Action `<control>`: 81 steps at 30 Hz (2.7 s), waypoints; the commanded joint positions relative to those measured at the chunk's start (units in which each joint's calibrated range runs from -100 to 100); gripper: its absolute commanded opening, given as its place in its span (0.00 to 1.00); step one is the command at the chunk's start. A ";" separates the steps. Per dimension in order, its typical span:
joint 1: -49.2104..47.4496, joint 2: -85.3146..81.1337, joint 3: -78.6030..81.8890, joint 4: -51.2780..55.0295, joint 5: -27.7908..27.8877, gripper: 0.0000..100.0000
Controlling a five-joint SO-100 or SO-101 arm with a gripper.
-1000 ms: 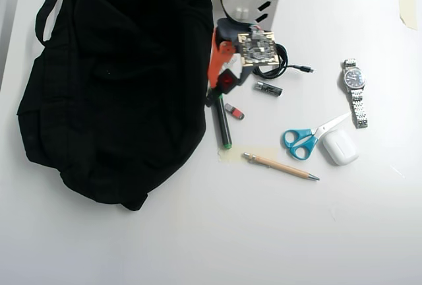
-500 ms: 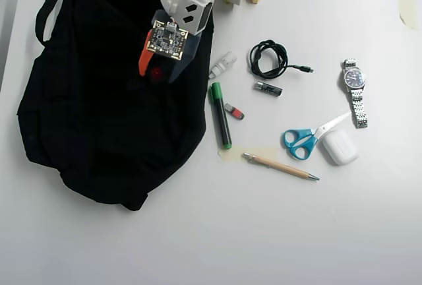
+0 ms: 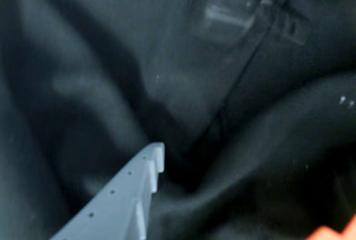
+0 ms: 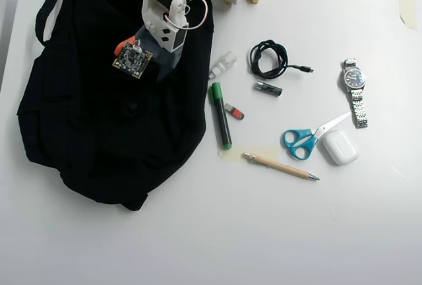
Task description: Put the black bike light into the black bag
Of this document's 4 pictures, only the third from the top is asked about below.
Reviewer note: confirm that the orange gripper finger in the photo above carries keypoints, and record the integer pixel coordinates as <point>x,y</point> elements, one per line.
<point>342,236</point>

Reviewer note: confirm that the black bike light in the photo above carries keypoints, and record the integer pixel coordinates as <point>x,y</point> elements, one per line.
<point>228,17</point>

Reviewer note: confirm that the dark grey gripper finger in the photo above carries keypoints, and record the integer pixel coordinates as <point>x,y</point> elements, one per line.
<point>122,195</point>

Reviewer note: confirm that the black fabric bag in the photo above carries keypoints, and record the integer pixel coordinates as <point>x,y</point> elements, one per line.
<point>83,84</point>

